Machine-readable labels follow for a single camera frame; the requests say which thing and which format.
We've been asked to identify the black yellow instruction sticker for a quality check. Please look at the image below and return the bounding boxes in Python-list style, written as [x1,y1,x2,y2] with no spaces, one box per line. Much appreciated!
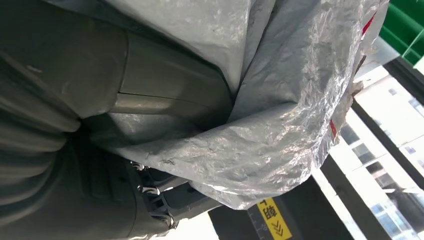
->
[246,197,294,240]

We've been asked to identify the green plastic crate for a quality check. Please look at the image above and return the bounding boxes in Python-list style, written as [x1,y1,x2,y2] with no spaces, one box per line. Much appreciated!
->
[378,0,424,66]

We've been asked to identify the dark window frame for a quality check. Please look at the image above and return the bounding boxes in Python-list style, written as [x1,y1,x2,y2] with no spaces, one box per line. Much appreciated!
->
[319,56,424,240]

